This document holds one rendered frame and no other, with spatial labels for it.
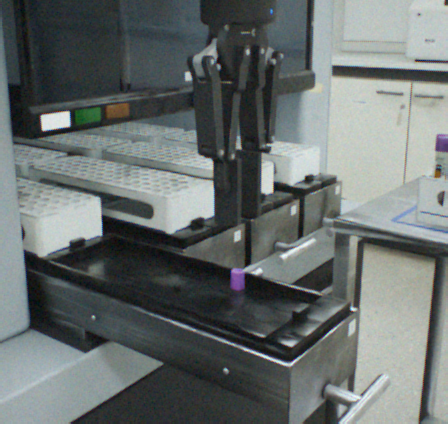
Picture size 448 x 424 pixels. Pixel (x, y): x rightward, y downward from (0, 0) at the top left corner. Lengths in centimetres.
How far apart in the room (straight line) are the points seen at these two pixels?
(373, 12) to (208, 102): 315
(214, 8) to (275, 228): 45
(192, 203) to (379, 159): 227
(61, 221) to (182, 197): 16
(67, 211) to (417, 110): 234
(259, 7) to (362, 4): 315
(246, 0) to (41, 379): 42
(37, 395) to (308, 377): 28
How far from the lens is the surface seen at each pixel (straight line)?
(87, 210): 80
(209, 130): 59
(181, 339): 61
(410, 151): 299
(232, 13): 60
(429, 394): 143
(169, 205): 81
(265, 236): 94
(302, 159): 107
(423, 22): 294
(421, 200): 88
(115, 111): 75
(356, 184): 313
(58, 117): 70
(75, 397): 72
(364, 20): 373
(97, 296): 68
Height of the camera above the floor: 108
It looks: 16 degrees down
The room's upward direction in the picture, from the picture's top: straight up
